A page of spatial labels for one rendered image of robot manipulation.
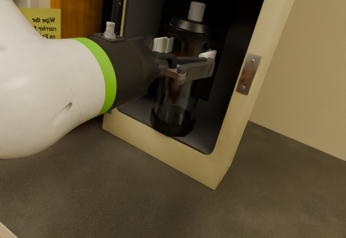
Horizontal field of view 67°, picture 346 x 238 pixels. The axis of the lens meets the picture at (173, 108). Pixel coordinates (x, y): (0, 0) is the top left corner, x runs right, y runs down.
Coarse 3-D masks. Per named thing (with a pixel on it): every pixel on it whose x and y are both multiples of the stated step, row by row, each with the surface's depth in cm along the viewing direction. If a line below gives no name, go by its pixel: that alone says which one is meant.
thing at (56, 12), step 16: (16, 0) 38; (32, 0) 40; (48, 0) 42; (64, 0) 44; (80, 0) 46; (96, 0) 48; (32, 16) 41; (48, 16) 43; (64, 16) 45; (80, 16) 47; (96, 16) 50; (48, 32) 44; (64, 32) 46; (80, 32) 49; (96, 32) 51
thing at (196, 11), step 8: (192, 8) 47; (200, 8) 47; (176, 16) 48; (184, 16) 50; (192, 16) 48; (200, 16) 48; (176, 24) 47; (184, 24) 46; (192, 24) 46; (200, 24) 46; (208, 24) 47; (200, 32) 46; (208, 32) 47
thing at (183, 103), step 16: (192, 32) 45; (176, 48) 48; (192, 48) 47; (208, 48) 49; (160, 80) 54; (192, 80) 51; (160, 96) 54; (176, 96) 52; (192, 96) 53; (160, 112) 55; (176, 112) 54; (192, 112) 56
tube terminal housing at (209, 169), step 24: (264, 0) 40; (288, 0) 41; (264, 24) 41; (264, 48) 42; (240, 72) 45; (264, 72) 50; (240, 96) 46; (120, 120) 63; (240, 120) 48; (144, 144) 61; (168, 144) 58; (216, 144) 52; (192, 168) 57; (216, 168) 53
